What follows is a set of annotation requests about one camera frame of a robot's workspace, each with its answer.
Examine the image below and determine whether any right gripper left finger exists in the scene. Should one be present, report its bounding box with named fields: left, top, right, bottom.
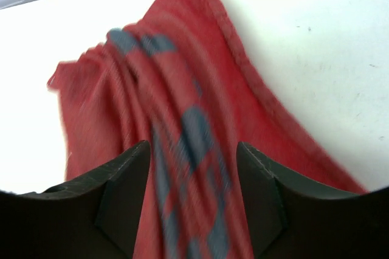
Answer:
left=1, top=141, right=151, bottom=258

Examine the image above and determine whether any red pillowcase with grey print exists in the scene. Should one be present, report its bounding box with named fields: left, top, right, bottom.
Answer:
left=48, top=0, right=363, bottom=258

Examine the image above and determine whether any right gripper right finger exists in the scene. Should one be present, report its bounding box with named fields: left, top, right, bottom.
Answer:
left=236, top=142, right=388, bottom=258

